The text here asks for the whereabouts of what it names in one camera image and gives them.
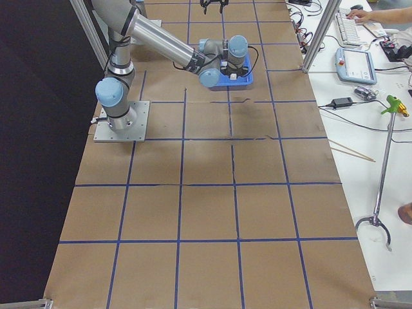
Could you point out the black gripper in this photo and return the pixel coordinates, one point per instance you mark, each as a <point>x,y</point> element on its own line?
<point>232,67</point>
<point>212,3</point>

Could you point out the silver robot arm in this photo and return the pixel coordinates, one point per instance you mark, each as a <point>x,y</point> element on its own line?
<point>132,36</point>

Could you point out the person's forearm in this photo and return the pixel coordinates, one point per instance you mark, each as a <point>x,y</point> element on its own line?
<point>392,16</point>

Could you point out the blue plastic tray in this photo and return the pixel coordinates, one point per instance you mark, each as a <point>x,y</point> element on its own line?
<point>238,80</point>

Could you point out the person's hand on keyboard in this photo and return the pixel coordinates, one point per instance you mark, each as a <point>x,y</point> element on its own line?
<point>360,16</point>

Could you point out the black power adapter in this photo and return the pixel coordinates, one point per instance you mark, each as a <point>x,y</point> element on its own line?
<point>341,102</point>

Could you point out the blue teach pendant tablet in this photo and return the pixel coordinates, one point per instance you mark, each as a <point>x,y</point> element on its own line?
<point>355,66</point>

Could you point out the white keyboard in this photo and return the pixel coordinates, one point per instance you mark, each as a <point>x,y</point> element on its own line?
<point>347,33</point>

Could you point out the brown paper table cover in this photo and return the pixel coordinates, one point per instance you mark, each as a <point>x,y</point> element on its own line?
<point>233,200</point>

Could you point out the black mouse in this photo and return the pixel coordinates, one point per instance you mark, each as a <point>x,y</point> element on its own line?
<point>356,7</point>

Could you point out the wooden chopsticks pair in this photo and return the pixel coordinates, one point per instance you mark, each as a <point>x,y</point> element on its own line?
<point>348,151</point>

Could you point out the metal reacher grabber tool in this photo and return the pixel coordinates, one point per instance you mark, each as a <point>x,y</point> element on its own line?
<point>374,219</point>

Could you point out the aluminium frame post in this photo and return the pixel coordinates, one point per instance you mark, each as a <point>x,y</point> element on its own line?
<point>323,26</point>
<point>89,22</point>

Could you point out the right aluminium frame post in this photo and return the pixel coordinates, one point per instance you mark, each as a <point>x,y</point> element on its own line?
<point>89,22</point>

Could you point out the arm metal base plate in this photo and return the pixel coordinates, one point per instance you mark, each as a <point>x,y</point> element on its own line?
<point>129,128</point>

